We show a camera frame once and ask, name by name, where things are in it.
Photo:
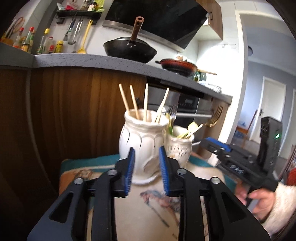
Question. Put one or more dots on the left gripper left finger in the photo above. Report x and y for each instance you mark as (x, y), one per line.
(67, 217)

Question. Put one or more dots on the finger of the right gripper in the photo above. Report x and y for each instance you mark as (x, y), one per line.
(210, 148)
(219, 144)

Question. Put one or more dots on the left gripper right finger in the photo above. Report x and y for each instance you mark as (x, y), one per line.
(207, 203)

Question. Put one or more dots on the gold metal fork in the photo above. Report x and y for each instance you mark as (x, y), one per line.
(212, 121)

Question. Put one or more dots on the yellow green plastic fork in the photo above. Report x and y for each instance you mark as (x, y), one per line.
(190, 129)

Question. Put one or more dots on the silver metal fork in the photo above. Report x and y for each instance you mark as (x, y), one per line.
(173, 112)

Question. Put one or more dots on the yellow plastic spoon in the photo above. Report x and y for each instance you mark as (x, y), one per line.
(169, 129)

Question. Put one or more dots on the person right hand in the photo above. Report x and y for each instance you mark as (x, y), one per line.
(266, 200)

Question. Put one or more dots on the stainless built-in oven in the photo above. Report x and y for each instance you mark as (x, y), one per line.
(189, 108)

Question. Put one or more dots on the white ceramic utensil holder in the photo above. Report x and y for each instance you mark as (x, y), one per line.
(146, 137)

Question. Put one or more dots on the printed quilted cushion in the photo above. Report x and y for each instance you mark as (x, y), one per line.
(146, 214)

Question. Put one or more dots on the red orange pan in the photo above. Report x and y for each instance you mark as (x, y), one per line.
(181, 67)

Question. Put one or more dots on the wooden cabinet doors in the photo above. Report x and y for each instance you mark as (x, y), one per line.
(56, 113)

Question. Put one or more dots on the black range hood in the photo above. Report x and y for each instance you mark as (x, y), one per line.
(171, 23)

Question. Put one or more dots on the yellow hanging spatula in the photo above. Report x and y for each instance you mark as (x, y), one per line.
(82, 48)

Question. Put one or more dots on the yellow mustard bottle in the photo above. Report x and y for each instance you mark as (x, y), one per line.
(59, 47)

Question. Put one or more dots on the yellow lid oil bottle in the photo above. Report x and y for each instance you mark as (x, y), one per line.
(42, 45)

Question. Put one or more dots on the grey speckled countertop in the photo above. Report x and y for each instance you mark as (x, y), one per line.
(14, 57)

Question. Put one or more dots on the red cap sauce bottle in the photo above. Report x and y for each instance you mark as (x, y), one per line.
(26, 42)

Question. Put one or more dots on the black wok with wooden handle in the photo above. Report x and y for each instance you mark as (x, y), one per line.
(131, 48)

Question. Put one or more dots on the black wall shelf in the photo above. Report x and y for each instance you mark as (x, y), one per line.
(62, 15)

